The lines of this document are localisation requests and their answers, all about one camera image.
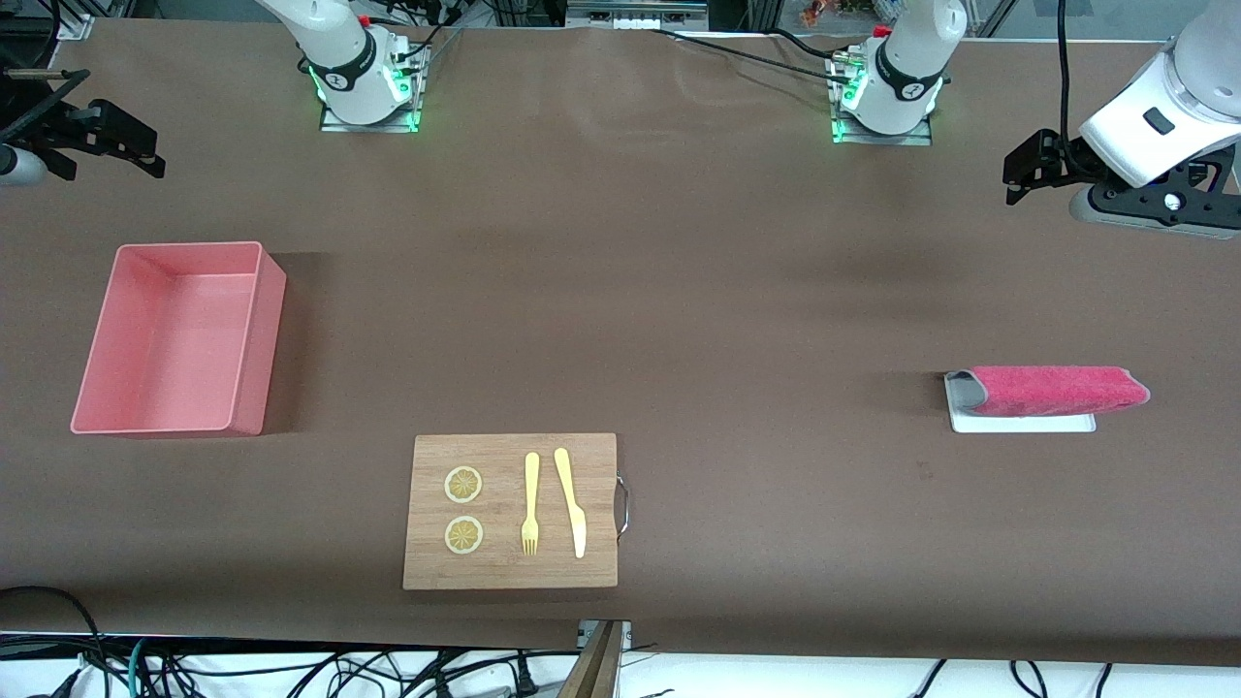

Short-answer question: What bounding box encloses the pink plastic bin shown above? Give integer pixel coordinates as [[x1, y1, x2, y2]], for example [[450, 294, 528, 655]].
[[70, 240, 288, 439]]

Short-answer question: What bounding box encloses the white rectangular tray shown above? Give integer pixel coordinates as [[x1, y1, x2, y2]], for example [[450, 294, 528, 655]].
[[944, 373, 1098, 434]]

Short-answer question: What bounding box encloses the brown table cover sheet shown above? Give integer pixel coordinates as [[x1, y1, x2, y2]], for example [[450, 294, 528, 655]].
[[0, 17, 1241, 668]]

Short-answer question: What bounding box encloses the grey power strip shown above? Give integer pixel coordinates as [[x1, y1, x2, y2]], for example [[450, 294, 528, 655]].
[[565, 0, 710, 31]]

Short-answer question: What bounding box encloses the yellow plastic fork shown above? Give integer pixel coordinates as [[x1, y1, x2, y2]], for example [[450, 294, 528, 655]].
[[521, 452, 541, 556]]

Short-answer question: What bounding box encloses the yellow plastic knife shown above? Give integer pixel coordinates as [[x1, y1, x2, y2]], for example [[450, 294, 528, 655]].
[[554, 447, 588, 559]]

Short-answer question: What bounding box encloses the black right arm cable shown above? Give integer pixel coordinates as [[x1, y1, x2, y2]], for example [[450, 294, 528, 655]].
[[0, 68, 90, 132]]

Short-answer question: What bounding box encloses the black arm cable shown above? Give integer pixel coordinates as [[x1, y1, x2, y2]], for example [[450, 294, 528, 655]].
[[0, 68, 90, 132], [1055, 0, 1092, 171]]

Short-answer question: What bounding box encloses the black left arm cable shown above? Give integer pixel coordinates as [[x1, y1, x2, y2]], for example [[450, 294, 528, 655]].
[[1055, 0, 1092, 171]]

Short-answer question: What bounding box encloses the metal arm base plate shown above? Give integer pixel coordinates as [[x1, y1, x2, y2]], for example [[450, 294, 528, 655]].
[[320, 44, 425, 134], [832, 53, 934, 146]]

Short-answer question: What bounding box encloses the black table cable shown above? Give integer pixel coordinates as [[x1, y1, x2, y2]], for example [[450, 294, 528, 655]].
[[652, 27, 854, 84], [771, 27, 846, 61]]

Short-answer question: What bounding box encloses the thick black loop cable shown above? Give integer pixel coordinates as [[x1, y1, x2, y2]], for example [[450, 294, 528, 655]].
[[0, 586, 106, 698]]

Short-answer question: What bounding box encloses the brown wooden post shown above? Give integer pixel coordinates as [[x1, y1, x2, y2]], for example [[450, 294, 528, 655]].
[[557, 620, 624, 698]]

